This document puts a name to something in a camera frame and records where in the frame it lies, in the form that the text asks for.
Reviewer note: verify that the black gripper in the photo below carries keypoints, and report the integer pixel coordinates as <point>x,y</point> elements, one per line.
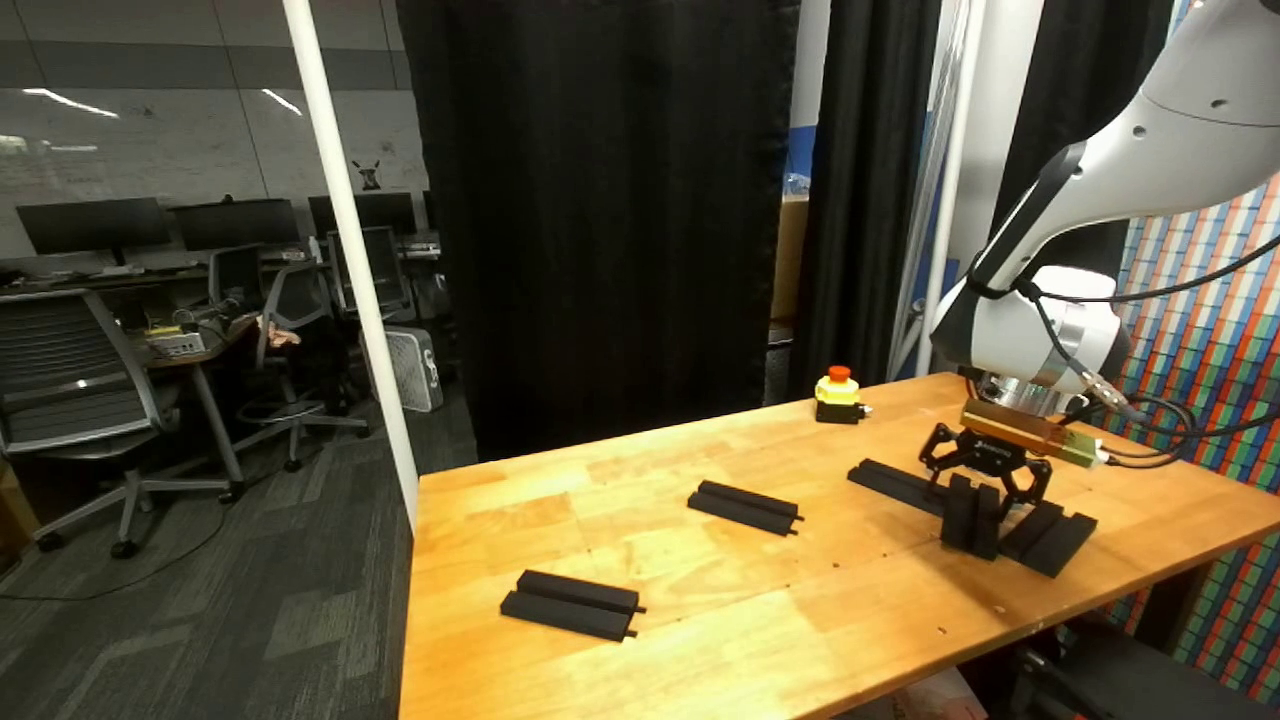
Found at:
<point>973,515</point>

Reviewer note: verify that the short black track piece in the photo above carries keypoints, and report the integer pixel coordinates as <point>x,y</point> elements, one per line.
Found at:
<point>745,505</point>
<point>572,604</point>

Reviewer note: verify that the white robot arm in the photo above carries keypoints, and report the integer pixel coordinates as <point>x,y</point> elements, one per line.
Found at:
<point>1192,134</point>

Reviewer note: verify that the base long black track piece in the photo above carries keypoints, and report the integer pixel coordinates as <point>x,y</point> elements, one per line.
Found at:
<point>900,484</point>

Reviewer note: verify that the wooden table black legs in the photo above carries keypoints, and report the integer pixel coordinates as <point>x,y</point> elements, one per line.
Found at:
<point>740,622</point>

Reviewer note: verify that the black curtain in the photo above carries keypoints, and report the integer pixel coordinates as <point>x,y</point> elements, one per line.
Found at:
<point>607,180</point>

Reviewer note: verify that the white vertical pole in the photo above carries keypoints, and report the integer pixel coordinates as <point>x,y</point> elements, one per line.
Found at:
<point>356,268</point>

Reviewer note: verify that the grey office chair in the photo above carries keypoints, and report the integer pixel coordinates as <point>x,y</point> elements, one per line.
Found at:
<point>72,388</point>

